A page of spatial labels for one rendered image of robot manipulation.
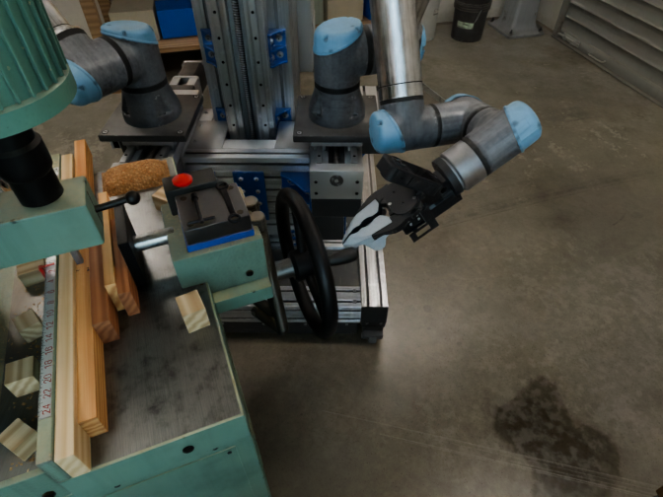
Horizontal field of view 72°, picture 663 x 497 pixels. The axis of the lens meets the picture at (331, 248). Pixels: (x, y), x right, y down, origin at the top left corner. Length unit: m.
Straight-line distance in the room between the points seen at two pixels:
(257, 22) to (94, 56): 0.38
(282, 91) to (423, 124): 0.69
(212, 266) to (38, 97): 0.32
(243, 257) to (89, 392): 0.27
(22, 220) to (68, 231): 0.05
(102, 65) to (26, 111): 0.66
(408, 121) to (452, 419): 1.08
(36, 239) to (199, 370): 0.27
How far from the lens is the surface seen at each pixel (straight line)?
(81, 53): 1.20
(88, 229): 0.68
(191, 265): 0.70
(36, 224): 0.67
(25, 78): 0.54
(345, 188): 1.18
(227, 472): 0.93
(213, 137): 1.40
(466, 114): 0.85
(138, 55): 1.24
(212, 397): 0.62
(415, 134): 0.81
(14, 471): 0.79
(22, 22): 0.55
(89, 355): 0.66
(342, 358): 1.68
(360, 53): 1.17
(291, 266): 0.84
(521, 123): 0.79
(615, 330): 2.05
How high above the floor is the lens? 1.44
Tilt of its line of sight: 45 degrees down
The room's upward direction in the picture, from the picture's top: straight up
